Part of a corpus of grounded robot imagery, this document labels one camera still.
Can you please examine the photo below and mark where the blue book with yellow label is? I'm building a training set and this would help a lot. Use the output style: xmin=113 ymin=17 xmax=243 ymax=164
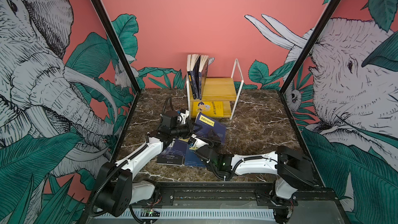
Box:
xmin=184 ymin=148 xmax=205 ymax=168

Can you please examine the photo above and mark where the purple book with old man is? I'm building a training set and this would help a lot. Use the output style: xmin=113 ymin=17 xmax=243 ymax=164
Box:
xmin=191 ymin=54 xmax=201 ymax=99

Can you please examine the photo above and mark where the navy book with yellow label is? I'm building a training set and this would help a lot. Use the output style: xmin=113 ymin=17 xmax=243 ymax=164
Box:
xmin=171 ymin=139 xmax=188 ymax=156

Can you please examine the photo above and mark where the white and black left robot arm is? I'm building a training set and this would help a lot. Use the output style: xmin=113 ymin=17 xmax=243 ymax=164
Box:
xmin=87 ymin=110 xmax=194 ymax=217

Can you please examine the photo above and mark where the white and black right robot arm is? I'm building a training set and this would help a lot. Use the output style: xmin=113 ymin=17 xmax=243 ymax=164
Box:
xmin=189 ymin=134 xmax=315 ymax=200

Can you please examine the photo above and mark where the yellow cartoon cover book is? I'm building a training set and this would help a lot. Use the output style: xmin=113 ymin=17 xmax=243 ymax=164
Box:
xmin=192 ymin=101 xmax=224 ymax=118

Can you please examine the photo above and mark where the dark purple book white strip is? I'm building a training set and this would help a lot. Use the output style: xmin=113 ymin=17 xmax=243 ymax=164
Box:
xmin=157 ymin=146 xmax=185 ymax=166

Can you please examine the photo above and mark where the dark brown standing book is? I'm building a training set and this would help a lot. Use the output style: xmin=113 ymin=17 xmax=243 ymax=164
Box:
xmin=187 ymin=54 xmax=198 ymax=99

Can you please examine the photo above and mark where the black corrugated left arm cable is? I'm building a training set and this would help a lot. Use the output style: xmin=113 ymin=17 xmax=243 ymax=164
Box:
xmin=161 ymin=96 xmax=175 ymax=119

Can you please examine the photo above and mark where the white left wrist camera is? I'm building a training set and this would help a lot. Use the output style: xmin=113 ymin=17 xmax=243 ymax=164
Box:
xmin=177 ymin=110 xmax=190 ymax=125

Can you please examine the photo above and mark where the white frame wooden bookshelf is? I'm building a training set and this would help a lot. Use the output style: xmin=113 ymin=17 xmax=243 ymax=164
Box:
xmin=186 ymin=59 xmax=244 ymax=119

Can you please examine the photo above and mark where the white slotted cable duct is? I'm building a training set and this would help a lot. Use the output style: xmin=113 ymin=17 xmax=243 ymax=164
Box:
xmin=94 ymin=208 xmax=276 ymax=222

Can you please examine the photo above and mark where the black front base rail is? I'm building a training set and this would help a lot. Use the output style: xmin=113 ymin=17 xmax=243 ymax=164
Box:
xmin=79 ymin=182 xmax=350 ymax=224

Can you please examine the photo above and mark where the black left frame post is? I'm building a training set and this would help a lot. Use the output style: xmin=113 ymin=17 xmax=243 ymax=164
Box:
xmin=90 ymin=0 xmax=141 ymax=94

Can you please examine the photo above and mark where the black frame post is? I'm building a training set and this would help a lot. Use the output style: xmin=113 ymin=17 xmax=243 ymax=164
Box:
xmin=90 ymin=0 xmax=141 ymax=94
xmin=279 ymin=0 xmax=341 ymax=94

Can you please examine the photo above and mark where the black right frame post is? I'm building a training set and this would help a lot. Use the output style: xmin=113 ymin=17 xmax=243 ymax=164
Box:
xmin=279 ymin=0 xmax=341 ymax=94

